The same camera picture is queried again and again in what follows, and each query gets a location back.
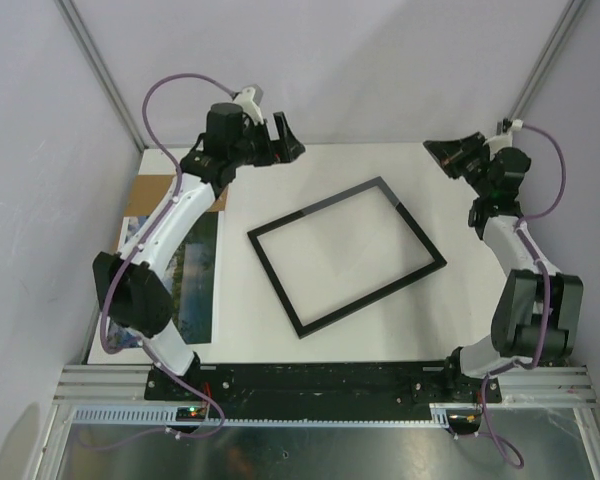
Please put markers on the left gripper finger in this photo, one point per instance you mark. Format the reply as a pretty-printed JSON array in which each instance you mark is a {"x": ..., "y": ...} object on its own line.
[
  {"x": 291, "y": 147},
  {"x": 281, "y": 143}
]

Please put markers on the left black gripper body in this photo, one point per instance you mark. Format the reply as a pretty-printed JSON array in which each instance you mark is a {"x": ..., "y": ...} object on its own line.
[{"x": 254, "y": 147}]

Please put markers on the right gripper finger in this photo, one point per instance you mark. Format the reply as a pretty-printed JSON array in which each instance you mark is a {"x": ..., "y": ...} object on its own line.
[
  {"x": 441, "y": 151},
  {"x": 452, "y": 159}
]

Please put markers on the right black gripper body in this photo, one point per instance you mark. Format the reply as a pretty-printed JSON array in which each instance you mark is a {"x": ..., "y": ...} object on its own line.
[{"x": 474, "y": 163}]

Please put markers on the black picture frame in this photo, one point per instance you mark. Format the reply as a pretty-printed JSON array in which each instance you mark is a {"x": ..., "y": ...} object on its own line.
[{"x": 305, "y": 331}]

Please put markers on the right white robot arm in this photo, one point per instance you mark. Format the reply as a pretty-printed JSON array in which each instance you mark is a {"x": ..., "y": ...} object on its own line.
[{"x": 536, "y": 317}]

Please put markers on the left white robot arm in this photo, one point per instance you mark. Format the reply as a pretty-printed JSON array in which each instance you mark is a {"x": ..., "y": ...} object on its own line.
[{"x": 129, "y": 283}]

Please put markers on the landscape photo print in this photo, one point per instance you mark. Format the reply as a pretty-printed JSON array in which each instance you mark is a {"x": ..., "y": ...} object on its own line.
[{"x": 191, "y": 278}]

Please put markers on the brown cardboard backing board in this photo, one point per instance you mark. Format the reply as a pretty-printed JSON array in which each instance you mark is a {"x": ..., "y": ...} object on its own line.
[{"x": 148, "y": 192}]

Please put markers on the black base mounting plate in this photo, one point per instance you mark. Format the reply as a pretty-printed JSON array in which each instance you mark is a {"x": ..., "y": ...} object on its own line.
[{"x": 349, "y": 391}]

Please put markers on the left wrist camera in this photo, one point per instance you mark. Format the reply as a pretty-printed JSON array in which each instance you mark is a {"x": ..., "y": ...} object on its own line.
[{"x": 249, "y": 99}]

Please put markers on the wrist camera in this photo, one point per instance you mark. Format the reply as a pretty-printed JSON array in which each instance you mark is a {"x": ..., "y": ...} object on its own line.
[
  {"x": 509, "y": 126},
  {"x": 249, "y": 99}
]

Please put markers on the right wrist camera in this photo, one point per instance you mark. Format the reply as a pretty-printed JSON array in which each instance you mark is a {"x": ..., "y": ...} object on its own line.
[{"x": 509, "y": 126}]

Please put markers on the right corner aluminium post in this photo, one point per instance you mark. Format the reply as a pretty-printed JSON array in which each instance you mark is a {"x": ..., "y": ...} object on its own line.
[{"x": 565, "y": 27}]

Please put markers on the corner aluminium post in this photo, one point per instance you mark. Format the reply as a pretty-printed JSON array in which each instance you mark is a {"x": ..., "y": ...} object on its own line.
[
  {"x": 96, "y": 62},
  {"x": 565, "y": 27}
]

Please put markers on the left corner aluminium post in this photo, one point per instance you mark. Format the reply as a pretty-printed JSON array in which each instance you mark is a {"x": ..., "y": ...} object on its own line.
[{"x": 96, "y": 62}]

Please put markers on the aluminium frame rail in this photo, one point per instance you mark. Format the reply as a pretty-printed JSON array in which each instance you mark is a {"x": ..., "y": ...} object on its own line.
[{"x": 550, "y": 387}]

